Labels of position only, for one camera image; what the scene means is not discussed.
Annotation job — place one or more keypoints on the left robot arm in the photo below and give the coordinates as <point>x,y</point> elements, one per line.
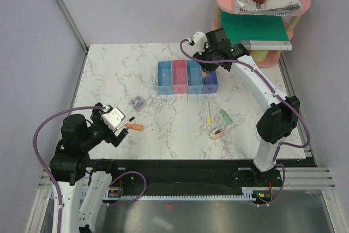
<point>70,160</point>

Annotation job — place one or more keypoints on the clear paperclip jar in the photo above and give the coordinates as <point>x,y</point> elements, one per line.
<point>137,102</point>

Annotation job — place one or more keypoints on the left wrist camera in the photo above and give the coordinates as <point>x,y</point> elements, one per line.
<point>112,117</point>

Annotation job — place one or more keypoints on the orange highlighter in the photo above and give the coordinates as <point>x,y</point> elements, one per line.
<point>136,127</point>

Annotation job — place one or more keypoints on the pink three tier shelf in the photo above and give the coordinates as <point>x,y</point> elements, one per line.
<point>273,56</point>

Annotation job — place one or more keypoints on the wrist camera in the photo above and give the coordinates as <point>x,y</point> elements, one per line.
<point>199,42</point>
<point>112,117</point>

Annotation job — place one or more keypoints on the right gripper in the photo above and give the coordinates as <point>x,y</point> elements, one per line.
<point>201,57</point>

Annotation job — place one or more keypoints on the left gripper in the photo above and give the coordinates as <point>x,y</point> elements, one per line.
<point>112,137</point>

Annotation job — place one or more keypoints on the green highlighter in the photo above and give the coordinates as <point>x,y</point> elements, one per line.
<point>226,117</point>

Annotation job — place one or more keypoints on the white cable duct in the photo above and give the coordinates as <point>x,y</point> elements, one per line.
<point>239,195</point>

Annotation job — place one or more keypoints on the pink correction tape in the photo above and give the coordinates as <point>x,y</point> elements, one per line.
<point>216,134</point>

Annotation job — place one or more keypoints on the green book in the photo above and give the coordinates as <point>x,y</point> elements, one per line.
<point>256,32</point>

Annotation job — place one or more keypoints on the yellow foam roll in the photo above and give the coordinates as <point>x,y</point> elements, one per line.
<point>259,55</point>

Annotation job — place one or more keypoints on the black white marker pen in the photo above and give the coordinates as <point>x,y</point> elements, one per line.
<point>130,120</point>

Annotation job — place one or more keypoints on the pink cap glue bottle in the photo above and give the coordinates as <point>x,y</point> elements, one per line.
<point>204,74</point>

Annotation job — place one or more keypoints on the yellow cap white pen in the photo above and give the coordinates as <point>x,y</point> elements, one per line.
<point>209,119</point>

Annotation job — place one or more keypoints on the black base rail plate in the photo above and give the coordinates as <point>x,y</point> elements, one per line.
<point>225,176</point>

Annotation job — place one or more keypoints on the pink drawer bin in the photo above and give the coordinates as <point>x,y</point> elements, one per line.
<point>179,77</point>

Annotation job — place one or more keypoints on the grey spiral notebook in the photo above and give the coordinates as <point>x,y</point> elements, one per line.
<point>267,7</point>

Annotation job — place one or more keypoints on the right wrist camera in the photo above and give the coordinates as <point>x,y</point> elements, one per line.
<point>199,42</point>

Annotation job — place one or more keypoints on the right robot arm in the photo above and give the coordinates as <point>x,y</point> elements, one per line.
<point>279,111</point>

